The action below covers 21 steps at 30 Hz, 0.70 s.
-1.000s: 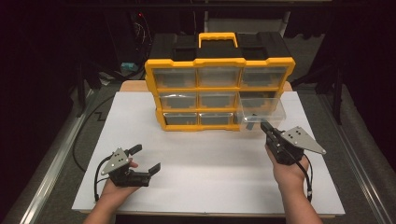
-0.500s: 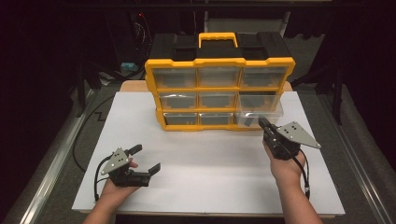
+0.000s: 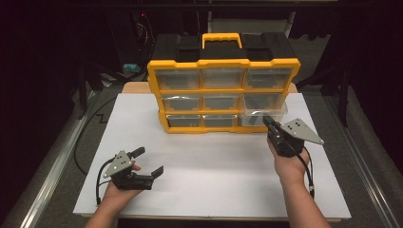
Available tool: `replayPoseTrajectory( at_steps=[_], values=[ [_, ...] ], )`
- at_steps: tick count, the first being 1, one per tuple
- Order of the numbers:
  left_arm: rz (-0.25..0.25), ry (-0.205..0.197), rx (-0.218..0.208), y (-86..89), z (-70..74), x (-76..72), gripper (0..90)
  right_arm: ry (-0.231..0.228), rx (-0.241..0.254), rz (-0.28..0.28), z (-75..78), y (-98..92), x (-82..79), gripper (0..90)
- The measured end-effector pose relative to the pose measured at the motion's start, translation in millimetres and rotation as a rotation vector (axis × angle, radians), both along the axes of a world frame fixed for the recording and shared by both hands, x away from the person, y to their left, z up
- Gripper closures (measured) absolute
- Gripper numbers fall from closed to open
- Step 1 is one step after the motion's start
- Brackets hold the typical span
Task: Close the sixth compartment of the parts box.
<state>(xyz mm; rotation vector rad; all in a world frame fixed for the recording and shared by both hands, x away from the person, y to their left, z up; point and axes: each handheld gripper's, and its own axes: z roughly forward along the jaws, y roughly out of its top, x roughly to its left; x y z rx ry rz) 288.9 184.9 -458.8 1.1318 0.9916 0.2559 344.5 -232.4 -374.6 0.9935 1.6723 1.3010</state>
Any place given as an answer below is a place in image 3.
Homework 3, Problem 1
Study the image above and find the bundle of thin cables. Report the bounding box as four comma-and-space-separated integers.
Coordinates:
134, 11, 157, 50

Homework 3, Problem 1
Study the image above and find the person's left hand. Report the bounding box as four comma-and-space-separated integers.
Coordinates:
103, 162, 144, 211

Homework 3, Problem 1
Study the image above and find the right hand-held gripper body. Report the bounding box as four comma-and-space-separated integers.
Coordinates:
266, 118, 325, 159

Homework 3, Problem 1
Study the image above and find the black metal stand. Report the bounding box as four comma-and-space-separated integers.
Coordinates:
296, 61, 354, 128
76, 60, 107, 121

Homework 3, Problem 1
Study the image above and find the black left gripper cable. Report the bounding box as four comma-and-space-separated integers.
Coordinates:
95, 158, 115, 205

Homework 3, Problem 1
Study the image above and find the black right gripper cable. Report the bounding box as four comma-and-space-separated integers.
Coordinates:
296, 145, 316, 200

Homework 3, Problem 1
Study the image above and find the yellow black organizer case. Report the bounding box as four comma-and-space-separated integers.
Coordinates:
146, 32, 301, 134

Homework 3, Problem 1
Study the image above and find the person's right hand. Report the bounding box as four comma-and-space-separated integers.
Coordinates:
267, 138, 312, 187

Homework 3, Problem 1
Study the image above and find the grid of clear organizer drawers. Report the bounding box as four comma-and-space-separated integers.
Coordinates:
155, 67, 293, 128

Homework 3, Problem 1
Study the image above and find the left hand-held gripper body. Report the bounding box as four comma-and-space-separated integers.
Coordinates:
104, 150, 155, 191

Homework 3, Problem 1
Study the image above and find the aluminium floor rail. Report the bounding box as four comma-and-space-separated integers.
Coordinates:
321, 93, 403, 228
18, 89, 98, 228

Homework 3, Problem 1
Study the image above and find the transparent plastic drawer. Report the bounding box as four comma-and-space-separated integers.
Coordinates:
241, 93, 289, 127

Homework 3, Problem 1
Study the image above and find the black floor cable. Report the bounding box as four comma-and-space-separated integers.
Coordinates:
73, 94, 119, 176

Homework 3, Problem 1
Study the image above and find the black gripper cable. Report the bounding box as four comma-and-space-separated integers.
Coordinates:
95, 158, 115, 205
296, 145, 316, 200

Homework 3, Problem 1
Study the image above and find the teal object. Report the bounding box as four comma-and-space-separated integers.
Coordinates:
123, 63, 142, 74

